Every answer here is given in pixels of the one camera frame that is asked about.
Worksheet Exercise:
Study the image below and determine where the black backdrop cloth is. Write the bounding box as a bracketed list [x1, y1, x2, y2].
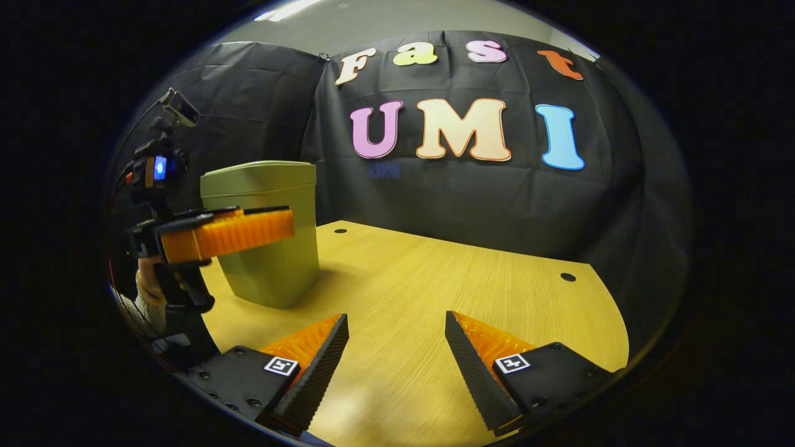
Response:
[106, 30, 693, 354]

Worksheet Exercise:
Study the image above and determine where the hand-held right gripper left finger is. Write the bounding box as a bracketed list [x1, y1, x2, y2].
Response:
[186, 314, 350, 438]

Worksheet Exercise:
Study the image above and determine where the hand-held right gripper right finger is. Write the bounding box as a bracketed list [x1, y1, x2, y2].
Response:
[445, 310, 628, 438]

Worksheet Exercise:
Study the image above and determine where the green desktop garbage bin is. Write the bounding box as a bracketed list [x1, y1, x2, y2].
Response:
[200, 161, 320, 310]

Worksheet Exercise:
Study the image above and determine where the ceiling light panel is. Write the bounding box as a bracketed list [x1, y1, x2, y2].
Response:
[255, 0, 324, 22]

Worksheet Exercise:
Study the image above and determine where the wooden desktop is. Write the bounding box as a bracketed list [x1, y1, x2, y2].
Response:
[199, 220, 630, 447]

